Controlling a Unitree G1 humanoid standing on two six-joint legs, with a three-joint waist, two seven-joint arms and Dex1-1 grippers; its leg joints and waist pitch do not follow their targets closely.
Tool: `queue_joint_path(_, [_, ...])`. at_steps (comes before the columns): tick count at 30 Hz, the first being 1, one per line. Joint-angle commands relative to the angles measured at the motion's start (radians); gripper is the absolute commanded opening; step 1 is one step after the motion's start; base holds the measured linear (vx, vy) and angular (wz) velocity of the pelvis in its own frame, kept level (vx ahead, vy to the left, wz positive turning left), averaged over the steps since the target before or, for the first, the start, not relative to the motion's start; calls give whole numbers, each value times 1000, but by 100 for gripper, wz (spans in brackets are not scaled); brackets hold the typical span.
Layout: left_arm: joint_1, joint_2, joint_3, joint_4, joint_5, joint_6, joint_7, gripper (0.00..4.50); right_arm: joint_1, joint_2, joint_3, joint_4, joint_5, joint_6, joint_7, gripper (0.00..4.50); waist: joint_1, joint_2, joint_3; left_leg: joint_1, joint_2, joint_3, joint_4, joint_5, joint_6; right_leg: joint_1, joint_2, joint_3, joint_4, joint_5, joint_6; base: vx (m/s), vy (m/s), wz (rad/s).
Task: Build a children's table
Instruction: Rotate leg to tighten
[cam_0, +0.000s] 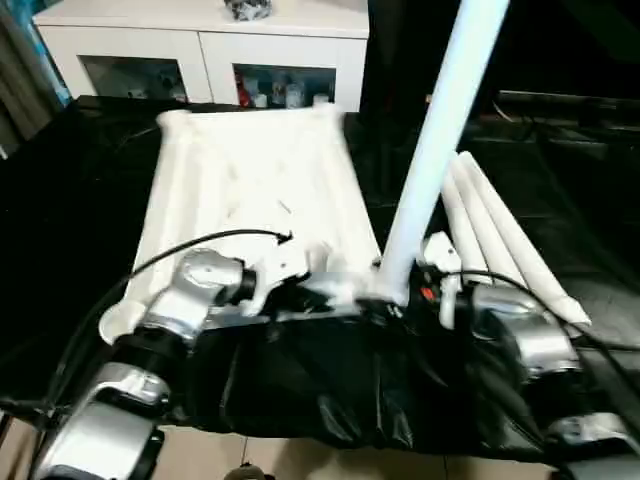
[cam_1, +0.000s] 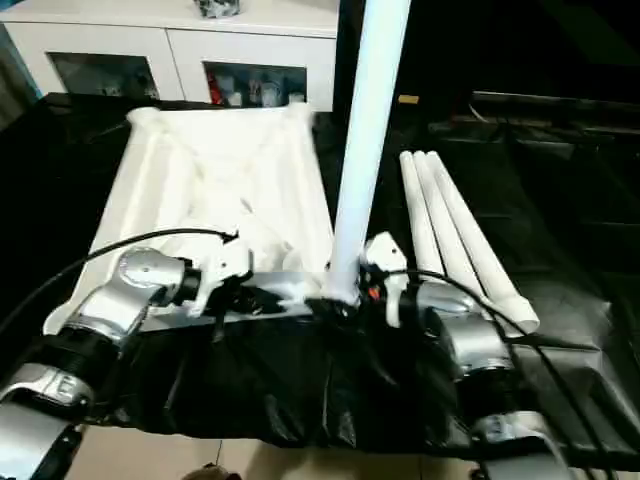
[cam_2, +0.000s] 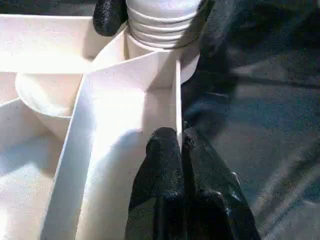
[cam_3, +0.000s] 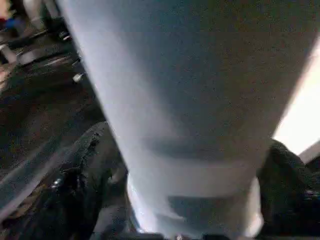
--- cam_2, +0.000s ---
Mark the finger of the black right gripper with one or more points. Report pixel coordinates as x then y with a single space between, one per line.
202 20
110 17

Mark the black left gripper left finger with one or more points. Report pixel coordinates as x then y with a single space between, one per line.
160 180

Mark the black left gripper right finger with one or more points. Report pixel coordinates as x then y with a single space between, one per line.
215 195

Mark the white plastic table leg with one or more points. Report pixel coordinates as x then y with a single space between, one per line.
162 25

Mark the white plastic table top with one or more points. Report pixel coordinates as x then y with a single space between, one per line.
112 112

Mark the black plastic mat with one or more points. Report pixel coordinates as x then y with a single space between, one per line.
262 125

